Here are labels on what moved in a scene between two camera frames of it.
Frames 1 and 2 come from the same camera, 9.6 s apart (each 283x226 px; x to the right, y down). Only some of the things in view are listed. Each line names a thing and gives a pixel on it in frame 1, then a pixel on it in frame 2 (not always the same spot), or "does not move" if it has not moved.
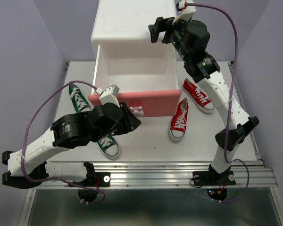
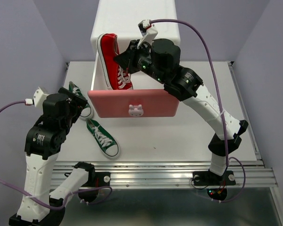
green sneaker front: [110, 147] does not move
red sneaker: [178, 123] to [116, 76]
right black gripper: [165, 26] to [125, 58]
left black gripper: [130, 122] to [78, 103]
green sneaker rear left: [79, 100] does not move
